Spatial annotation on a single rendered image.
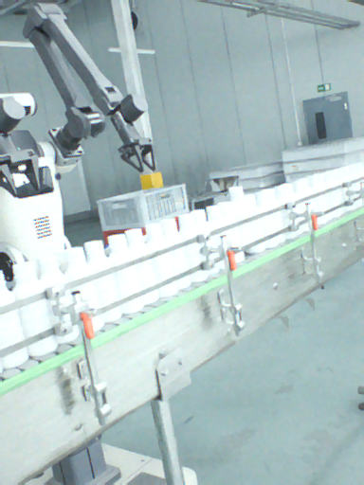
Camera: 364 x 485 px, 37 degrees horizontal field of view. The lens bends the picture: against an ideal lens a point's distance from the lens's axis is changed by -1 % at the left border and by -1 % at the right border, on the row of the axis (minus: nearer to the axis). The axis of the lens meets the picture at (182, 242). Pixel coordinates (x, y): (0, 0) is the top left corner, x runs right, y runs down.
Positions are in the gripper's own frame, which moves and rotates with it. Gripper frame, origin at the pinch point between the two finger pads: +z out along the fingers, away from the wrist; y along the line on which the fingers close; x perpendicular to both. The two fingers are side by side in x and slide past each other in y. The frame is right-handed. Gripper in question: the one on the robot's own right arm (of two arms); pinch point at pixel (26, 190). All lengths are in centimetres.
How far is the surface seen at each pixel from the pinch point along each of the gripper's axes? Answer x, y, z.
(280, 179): 432, 644, -83
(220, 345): -10, 23, 55
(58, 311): -27.6, -19.6, 34.2
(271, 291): -8, 50, 50
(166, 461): -1, 0, 72
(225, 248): -25, 25, 36
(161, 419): -6, 1, 63
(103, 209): 199, 154, -51
